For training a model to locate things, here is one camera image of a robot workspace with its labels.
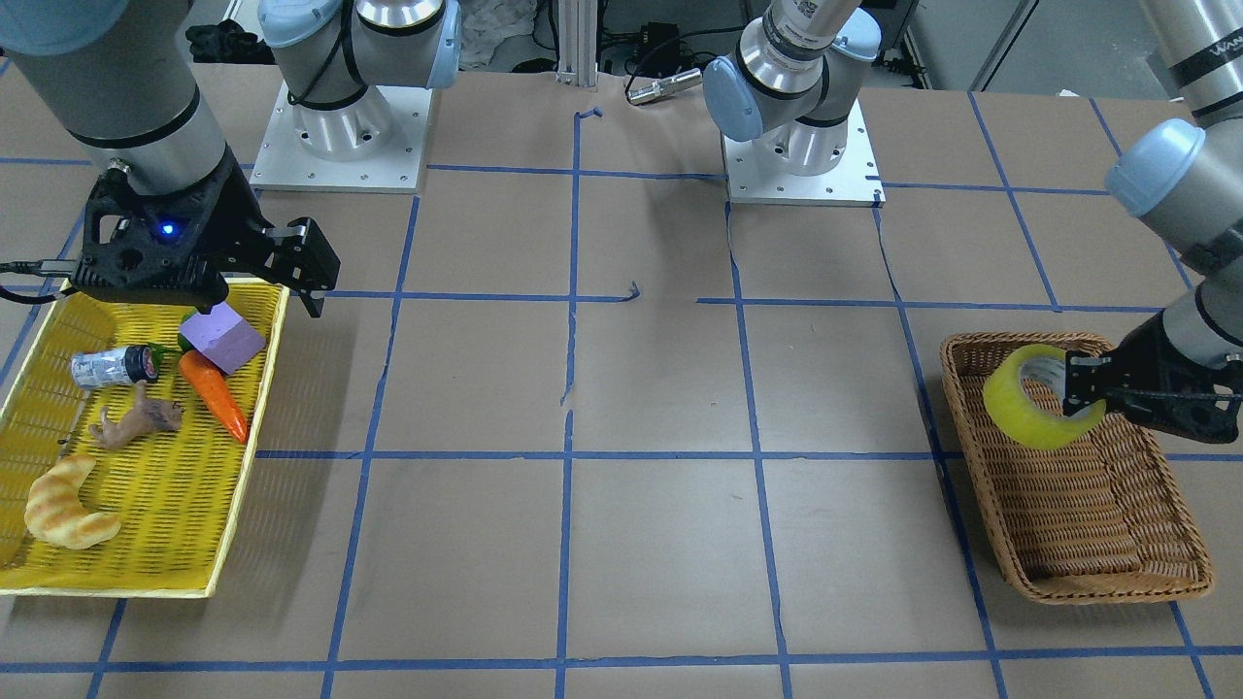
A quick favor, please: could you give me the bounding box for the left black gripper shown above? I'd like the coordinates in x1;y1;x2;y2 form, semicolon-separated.
1062;316;1242;444

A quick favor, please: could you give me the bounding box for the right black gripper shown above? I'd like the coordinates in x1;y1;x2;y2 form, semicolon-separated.
68;148;341;318

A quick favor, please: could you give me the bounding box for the yellow tape roll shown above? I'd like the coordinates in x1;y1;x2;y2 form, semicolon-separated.
982;345;1108;450

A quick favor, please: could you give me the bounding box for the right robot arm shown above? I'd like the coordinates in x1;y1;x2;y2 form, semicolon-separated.
2;1;461;317

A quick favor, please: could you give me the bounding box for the purple foam cube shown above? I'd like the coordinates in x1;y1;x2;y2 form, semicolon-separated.
177;303;267;376

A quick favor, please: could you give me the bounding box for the brown wicker basket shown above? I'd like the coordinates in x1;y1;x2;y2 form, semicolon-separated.
940;332;1216;604

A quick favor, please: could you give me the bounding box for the toy carrot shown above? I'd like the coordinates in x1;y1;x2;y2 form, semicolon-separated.
178;350;250;444

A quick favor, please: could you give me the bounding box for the small black-capped bottle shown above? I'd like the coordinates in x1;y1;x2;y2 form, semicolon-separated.
68;345;164;392

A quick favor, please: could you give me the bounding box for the small brown toy animal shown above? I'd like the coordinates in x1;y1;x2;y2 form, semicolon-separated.
87;381;184;450

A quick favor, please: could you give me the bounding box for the black cloth bundle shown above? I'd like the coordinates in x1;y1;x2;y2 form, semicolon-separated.
184;19;277;65

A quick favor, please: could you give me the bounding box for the yellow plastic basket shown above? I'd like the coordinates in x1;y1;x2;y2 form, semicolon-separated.
1;279;288;598

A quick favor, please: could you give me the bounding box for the toy croissant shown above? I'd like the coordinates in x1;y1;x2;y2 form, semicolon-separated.
25;454;121;551

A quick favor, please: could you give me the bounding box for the silver metal connector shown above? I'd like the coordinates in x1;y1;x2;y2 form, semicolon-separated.
625;68;704;107

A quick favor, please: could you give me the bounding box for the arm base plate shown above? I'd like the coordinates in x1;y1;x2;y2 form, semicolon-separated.
250;85;438;194
721;101;888;208

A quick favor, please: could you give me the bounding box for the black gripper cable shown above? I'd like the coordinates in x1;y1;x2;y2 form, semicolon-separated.
0;257;80;307

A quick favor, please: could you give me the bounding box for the aluminium frame post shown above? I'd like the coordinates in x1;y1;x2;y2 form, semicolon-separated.
554;0;600;91

